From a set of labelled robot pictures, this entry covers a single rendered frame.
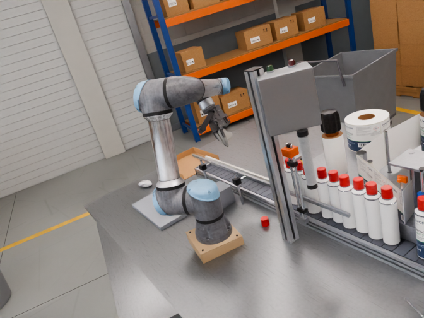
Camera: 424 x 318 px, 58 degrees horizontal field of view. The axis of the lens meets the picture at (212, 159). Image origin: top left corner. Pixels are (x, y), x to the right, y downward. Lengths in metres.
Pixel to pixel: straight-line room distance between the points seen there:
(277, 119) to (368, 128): 0.76
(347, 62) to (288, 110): 3.35
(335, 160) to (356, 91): 2.00
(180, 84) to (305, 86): 0.46
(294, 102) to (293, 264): 0.57
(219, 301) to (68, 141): 4.62
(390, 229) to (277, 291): 0.41
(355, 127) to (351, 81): 1.73
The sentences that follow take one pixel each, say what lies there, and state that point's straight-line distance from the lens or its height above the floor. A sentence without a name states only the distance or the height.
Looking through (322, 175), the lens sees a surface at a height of 1.07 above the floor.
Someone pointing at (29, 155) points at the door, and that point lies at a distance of 5.79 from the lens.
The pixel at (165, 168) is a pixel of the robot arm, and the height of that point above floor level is 1.19.
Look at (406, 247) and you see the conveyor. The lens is 1.39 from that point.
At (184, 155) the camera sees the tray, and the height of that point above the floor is 0.84.
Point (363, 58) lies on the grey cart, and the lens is 4.46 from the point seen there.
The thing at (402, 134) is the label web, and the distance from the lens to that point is 1.81.
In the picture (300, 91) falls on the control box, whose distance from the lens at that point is 1.23.
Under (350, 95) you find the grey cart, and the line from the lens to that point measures 3.70.
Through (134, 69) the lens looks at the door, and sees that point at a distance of 5.68.
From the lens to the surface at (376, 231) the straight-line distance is 1.39.
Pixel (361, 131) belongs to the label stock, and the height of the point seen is 0.99.
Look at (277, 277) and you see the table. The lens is 1.39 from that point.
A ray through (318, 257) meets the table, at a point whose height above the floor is 0.83.
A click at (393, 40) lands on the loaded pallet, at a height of 0.70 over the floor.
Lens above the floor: 1.75
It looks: 23 degrees down
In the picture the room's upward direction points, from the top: 16 degrees counter-clockwise
